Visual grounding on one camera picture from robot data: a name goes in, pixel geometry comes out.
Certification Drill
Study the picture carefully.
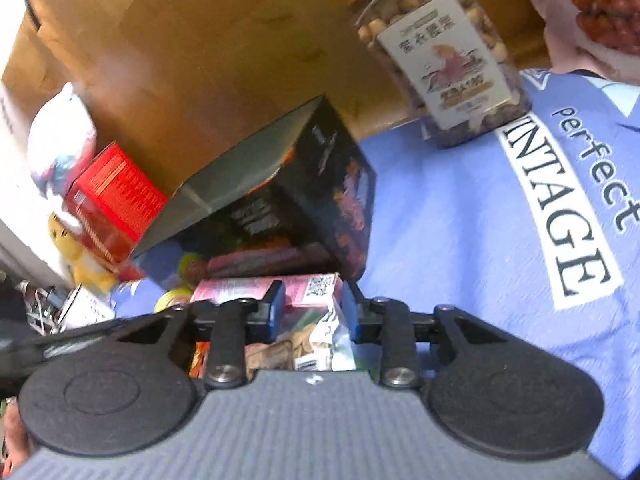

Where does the pink snack packet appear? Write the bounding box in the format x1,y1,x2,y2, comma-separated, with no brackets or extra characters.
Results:
191,273,343,309

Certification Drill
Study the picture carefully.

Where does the green white snack packet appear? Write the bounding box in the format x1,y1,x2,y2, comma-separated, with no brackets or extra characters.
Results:
245,304,357,378

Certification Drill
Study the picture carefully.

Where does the yellow duck plush toy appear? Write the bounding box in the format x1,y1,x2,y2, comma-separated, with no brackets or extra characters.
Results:
48,214,117,295

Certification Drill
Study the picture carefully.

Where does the black cardboard snack box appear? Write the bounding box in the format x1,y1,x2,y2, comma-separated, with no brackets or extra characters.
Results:
131,96,376,281

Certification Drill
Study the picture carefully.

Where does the red gift bag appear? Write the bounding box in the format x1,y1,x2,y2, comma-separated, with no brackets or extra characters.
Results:
64,143,167,281

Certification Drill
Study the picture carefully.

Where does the blue printed tablecloth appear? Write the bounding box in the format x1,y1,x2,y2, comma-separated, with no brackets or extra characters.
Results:
132,70,639,479

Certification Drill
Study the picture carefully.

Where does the pink blue plush toy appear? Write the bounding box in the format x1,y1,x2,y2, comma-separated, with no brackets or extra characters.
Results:
26,82,96,206

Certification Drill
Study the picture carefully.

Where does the wooden backboard panel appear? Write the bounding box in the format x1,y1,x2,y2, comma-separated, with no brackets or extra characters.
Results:
1,0,411,191

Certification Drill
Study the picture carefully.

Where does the clear nut jar yellow lid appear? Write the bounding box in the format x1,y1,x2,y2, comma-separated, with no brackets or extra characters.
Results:
340,0,532,148

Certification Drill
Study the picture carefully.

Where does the pink fried twist snack bag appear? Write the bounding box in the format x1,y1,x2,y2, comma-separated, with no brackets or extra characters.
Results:
530,0,640,84

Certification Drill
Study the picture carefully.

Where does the cables and power strip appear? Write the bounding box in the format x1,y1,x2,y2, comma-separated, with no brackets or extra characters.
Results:
14,278,116,336

